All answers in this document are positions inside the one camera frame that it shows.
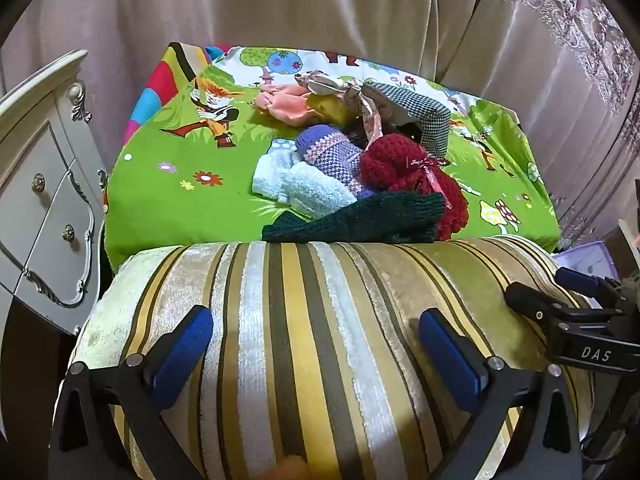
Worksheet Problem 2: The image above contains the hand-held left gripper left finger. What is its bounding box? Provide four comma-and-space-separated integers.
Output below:
48, 305, 215, 480

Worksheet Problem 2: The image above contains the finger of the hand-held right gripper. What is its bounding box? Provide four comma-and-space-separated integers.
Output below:
504, 282, 576, 330
555, 266, 623, 302

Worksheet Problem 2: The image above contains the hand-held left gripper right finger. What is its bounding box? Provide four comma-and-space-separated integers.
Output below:
418, 308, 583, 480

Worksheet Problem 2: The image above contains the pink cloth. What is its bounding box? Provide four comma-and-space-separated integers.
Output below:
254, 84, 326, 128

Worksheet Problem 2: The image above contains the brown white patterned scarf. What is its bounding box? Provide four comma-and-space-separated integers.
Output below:
294, 70, 387, 153

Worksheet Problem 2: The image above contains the purple storage box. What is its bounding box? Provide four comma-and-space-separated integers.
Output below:
555, 241, 623, 306

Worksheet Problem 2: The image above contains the striped velvet cushion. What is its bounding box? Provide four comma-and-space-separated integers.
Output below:
52, 237, 598, 480

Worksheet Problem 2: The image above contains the green cartoon printed blanket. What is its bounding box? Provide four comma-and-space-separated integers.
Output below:
102, 45, 561, 268

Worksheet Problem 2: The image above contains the dark green knitted scarf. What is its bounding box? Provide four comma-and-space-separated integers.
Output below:
261, 191, 446, 245

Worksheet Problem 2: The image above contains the red knitted hat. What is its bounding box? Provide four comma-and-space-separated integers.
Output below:
360, 134, 470, 241

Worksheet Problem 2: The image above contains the white fluffy towel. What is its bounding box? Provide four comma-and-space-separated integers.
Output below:
251, 152, 306, 204

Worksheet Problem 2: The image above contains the white ornate dresser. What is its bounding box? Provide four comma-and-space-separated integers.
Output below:
0, 50, 110, 336

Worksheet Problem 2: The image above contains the pale blue fluffy towel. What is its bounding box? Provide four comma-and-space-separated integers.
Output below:
285, 162, 358, 221

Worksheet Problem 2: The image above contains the houndstooth fabric hat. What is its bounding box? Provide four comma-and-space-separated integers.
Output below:
367, 80, 452, 161

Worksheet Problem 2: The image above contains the purple patterned knitted hat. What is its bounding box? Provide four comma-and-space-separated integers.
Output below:
295, 124, 376, 198

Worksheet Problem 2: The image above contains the lace trimmed curtain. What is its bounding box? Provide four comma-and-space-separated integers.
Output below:
437, 0, 640, 241

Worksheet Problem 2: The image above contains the yellow fluffy cloth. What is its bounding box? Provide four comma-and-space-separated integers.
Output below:
306, 91, 353, 126

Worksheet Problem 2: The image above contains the beige satin curtain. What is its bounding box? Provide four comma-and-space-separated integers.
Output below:
0, 0, 640, 261

